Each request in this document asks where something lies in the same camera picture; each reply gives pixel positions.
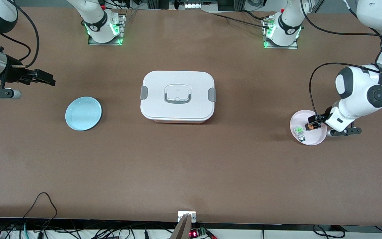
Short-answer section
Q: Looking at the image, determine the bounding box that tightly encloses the pale pink plate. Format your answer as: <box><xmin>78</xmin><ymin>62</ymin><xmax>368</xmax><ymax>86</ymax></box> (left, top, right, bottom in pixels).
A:
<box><xmin>289</xmin><ymin>110</ymin><xmax>328</xmax><ymax>146</ymax></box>

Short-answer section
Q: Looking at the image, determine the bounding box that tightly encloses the light blue plate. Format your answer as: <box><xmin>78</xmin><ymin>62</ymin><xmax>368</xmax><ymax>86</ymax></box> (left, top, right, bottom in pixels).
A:
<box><xmin>65</xmin><ymin>96</ymin><xmax>102</xmax><ymax>131</ymax></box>

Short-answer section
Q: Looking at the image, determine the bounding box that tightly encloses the white lidded lunch box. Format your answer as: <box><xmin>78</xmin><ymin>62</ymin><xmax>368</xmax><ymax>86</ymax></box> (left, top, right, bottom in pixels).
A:
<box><xmin>140</xmin><ymin>70</ymin><xmax>217</xmax><ymax>124</ymax></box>

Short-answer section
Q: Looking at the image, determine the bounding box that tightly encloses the white power strip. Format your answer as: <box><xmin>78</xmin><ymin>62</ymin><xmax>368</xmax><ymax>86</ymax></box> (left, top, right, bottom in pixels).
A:
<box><xmin>184</xmin><ymin>3</ymin><xmax>219</xmax><ymax>9</ymax></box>

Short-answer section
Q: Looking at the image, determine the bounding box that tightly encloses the circuit board with red light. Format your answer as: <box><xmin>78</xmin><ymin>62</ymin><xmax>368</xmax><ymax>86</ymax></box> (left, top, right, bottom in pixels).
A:
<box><xmin>190</xmin><ymin>227</ymin><xmax>219</xmax><ymax>239</ymax></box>

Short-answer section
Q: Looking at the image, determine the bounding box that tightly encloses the grey metal beam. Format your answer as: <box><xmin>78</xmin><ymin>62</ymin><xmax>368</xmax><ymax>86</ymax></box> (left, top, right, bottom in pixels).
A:
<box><xmin>170</xmin><ymin>213</ymin><xmax>193</xmax><ymax>239</ymax></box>

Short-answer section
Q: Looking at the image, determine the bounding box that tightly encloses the green push-button switch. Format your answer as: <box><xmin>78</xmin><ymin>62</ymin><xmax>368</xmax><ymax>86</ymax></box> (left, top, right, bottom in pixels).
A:
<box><xmin>293</xmin><ymin>125</ymin><xmax>307</xmax><ymax>142</ymax></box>

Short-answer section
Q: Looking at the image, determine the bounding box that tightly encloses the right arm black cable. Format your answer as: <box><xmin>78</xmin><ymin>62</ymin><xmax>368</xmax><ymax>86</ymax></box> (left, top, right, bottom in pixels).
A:
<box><xmin>7</xmin><ymin>0</ymin><xmax>40</xmax><ymax>68</ymax></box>
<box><xmin>0</xmin><ymin>33</ymin><xmax>32</xmax><ymax>63</ymax></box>

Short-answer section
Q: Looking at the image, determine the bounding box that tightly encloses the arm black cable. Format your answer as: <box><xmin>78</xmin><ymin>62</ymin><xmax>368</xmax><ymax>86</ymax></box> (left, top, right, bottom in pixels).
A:
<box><xmin>7</xmin><ymin>0</ymin><xmax>40</xmax><ymax>68</ymax></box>
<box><xmin>300</xmin><ymin>0</ymin><xmax>382</xmax><ymax>117</ymax></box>
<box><xmin>0</xmin><ymin>33</ymin><xmax>32</xmax><ymax>63</ymax></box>

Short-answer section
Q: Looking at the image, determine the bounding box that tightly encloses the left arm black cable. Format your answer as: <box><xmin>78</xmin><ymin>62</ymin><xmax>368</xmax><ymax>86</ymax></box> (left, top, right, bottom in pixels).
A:
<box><xmin>300</xmin><ymin>0</ymin><xmax>382</xmax><ymax>117</ymax></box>

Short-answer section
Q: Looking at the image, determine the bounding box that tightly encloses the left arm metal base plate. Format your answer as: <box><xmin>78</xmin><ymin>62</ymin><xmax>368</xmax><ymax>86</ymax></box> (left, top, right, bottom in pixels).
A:
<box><xmin>262</xmin><ymin>15</ymin><xmax>299</xmax><ymax>49</ymax></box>

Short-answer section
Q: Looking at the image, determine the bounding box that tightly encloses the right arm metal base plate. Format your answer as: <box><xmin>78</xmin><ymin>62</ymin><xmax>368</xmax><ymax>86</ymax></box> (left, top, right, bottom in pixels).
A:
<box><xmin>88</xmin><ymin>13</ymin><xmax>127</xmax><ymax>45</ymax></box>

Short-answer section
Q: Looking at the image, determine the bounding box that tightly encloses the curled black cable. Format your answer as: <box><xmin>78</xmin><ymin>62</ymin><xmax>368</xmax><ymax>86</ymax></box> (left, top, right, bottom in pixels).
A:
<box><xmin>312</xmin><ymin>225</ymin><xmax>346</xmax><ymax>239</ymax></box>

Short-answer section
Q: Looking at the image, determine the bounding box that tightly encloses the short black table cable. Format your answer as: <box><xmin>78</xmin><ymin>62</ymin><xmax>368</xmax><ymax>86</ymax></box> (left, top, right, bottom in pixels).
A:
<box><xmin>240</xmin><ymin>10</ymin><xmax>266</xmax><ymax>22</ymax></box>

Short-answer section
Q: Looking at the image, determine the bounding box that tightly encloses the long black table cable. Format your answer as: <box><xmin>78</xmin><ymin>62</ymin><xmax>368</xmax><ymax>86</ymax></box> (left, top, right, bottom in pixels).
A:
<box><xmin>209</xmin><ymin>13</ymin><xmax>271</xmax><ymax>29</ymax></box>

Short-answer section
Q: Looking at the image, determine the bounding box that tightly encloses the looped black cable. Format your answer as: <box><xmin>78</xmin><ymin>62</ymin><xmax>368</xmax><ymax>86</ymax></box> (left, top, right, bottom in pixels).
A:
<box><xmin>22</xmin><ymin>192</ymin><xmax>59</xmax><ymax>230</ymax></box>

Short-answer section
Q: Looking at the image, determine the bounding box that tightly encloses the small white edge bracket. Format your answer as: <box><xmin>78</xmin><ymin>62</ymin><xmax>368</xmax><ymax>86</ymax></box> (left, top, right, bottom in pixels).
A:
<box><xmin>178</xmin><ymin>211</ymin><xmax>197</xmax><ymax>223</ymax></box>

